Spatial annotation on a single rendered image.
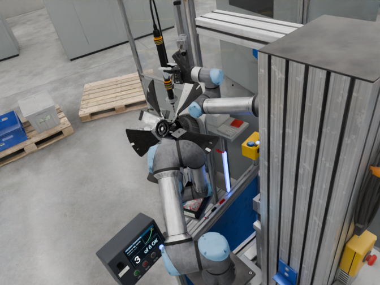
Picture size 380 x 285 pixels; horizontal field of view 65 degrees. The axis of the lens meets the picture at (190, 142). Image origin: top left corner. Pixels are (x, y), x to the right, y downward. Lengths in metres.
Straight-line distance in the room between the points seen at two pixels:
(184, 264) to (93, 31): 6.34
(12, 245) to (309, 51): 3.24
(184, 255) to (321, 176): 0.67
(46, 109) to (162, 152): 3.33
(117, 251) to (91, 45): 6.21
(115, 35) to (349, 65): 6.82
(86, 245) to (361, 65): 2.79
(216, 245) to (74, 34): 6.32
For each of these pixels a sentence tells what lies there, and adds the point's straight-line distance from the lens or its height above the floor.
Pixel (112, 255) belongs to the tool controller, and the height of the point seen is 1.25.
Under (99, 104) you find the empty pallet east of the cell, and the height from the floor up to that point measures 0.13.
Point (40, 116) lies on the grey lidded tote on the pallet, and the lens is 4.51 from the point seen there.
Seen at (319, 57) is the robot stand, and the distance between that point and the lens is 0.65.
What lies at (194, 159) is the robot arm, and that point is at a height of 1.45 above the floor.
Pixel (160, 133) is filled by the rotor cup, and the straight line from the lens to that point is 1.91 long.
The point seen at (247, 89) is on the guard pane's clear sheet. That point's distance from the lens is 2.34.
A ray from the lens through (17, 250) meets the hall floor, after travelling 3.45.
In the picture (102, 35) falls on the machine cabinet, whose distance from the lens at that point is 7.21.
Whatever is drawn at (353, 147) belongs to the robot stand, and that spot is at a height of 1.88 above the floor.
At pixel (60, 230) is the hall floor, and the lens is 3.33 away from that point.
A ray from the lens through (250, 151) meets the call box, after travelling 1.90.
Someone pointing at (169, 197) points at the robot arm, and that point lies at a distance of 1.25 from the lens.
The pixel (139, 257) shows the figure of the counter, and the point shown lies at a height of 1.16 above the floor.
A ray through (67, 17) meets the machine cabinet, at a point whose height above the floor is 0.87.
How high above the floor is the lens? 2.30
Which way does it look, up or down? 38 degrees down
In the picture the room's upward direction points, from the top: 12 degrees counter-clockwise
